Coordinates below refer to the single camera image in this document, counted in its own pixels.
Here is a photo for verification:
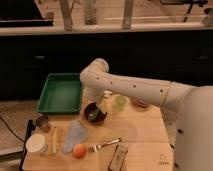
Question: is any green pepper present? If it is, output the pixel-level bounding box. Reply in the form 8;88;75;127
88;108;100;121

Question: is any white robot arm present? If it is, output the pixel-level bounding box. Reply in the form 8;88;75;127
80;58;213;171

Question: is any purple bowl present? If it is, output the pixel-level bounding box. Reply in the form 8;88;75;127
84;103;107;125

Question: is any orange bowl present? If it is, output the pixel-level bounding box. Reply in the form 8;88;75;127
130;98;150;108

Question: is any light green cup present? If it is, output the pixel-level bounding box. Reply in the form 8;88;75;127
114;95;127;111

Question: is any green plastic tray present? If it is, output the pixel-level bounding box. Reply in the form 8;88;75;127
37;73;83;115

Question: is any light blue cloth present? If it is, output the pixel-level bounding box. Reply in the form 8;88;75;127
62;120;88;154

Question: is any silver fork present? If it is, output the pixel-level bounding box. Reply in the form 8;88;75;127
88;138;122;152

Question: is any orange peach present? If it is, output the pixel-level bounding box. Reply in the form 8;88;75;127
73;144;87;158

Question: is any small brown cup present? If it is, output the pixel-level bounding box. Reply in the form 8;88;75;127
35;116;51;133

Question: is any white round container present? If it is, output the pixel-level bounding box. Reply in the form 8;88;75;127
25;133;48;154

